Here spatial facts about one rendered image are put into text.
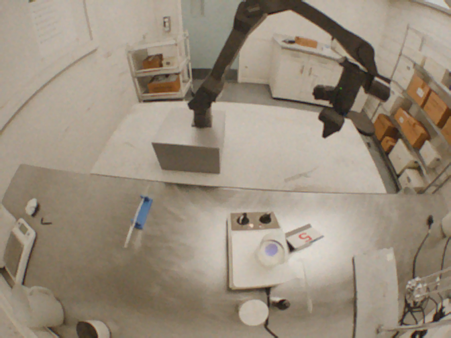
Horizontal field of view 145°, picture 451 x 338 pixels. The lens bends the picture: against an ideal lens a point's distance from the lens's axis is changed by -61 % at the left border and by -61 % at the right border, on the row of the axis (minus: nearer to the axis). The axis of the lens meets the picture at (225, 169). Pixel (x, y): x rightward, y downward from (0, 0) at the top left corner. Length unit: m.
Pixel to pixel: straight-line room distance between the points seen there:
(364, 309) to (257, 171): 0.57
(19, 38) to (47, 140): 0.82
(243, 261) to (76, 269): 0.50
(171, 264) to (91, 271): 0.26
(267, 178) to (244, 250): 0.28
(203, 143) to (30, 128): 1.28
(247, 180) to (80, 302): 0.66
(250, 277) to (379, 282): 0.43
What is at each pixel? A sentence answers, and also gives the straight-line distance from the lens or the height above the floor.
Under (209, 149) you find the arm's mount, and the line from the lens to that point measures 0.50.
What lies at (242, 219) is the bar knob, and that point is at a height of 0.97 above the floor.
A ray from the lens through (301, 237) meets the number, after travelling 0.51.
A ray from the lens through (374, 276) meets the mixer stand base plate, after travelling 0.64.
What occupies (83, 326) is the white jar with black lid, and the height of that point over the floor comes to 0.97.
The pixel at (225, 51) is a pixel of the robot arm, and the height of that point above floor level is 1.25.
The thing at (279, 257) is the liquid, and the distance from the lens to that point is 0.37.
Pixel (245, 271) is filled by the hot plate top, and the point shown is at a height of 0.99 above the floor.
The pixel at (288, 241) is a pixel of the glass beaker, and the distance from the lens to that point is 0.35.
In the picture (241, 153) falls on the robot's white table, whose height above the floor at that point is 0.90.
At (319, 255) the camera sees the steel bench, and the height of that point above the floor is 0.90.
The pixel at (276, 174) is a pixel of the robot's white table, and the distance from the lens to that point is 0.60.
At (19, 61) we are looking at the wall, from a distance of 1.52.
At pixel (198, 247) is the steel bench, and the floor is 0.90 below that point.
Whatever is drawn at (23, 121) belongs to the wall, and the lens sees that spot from 1.48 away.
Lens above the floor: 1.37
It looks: 52 degrees down
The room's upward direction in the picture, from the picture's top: 1 degrees clockwise
